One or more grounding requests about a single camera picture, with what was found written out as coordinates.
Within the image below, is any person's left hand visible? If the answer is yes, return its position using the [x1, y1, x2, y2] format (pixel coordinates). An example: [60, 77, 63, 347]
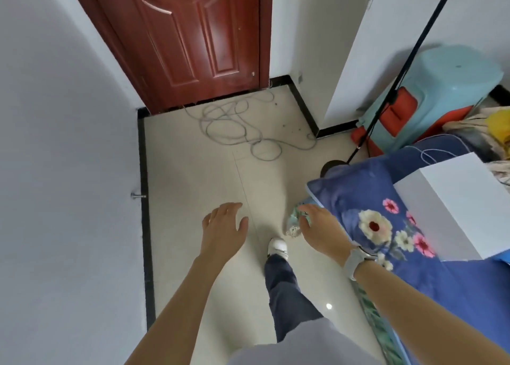
[201, 202, 249, 259]

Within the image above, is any person's right hand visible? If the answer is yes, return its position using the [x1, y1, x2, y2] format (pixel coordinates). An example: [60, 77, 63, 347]
[297, 204, 354, 268]

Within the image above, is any green patterned bed sheet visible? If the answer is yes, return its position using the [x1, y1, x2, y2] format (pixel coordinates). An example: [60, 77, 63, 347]
[284, 203, 404, 365]

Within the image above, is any person's right forearm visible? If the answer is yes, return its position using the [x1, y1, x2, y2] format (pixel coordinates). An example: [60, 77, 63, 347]
[354, 259, 510, 365]

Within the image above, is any person's left forearm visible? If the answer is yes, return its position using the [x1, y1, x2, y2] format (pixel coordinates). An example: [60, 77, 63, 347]
[125, 253, 229, 365]

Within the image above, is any person's white shoe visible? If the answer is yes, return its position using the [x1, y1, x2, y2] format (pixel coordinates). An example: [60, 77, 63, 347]
[267, 237, 288, 261]

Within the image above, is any white wrist watch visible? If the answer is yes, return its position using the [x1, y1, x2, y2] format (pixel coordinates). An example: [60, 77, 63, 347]
[343, 246, 378, 282]

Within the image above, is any person's dark jeans leg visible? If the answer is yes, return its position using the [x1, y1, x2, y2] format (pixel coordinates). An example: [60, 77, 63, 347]
[264, 252, 324, 344]

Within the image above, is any person's light grey shirt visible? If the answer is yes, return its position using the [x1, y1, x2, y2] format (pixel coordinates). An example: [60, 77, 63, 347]
[226, 317, 384, 365]

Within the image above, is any orange plastic stool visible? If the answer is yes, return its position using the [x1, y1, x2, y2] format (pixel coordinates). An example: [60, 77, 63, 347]
[350, 86, 474, 158]

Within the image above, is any white box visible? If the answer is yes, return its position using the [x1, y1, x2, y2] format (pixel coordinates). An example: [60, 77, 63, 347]
[392, 152, 510, 262]

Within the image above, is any blue floral quilt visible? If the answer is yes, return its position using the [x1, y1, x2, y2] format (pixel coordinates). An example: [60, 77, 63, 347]
[306, 133, 510, 365]

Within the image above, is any black stand pole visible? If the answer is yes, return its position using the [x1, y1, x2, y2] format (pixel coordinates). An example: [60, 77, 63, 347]
[320, 0, 461, 178]

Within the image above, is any red-brown wooden door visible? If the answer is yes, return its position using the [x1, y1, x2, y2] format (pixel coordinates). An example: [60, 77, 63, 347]
[65, 0, 274, 115]

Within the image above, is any beige crumpled cloth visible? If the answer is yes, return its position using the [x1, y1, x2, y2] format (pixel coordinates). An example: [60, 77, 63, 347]
[441, 106, 510, 187]

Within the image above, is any teal plastic stool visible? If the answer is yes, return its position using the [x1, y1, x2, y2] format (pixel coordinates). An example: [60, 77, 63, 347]
[360, 44, 504, 155]

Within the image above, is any yellow cloth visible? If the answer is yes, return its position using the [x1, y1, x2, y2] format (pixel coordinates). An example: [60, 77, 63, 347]
[487, 109, 510, 159]

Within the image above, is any grey coiled cable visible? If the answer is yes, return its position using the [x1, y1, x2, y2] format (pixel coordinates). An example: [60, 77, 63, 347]
[184, 91, 318, 162]

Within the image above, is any thin white cord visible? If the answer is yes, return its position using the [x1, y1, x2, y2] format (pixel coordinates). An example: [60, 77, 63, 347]
[406, 135, 468, 167]

